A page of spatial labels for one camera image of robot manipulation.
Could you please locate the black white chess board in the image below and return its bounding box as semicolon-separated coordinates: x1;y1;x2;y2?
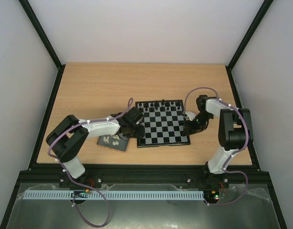
136;100;190;148

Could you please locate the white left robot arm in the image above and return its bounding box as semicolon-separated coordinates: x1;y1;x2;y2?
46;107;145;179

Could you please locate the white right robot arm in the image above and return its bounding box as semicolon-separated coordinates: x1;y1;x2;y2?
183;95;253;187

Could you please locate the dark cork-edged tray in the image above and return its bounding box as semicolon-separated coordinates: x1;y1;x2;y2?
96;135;130;153

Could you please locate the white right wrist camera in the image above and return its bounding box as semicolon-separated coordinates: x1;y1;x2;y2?
184;111;196;121

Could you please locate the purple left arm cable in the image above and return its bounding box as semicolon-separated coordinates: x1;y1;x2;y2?
48;97;113;227

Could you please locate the light blue cable duct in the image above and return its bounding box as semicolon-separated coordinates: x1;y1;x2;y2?
22;190;204;201

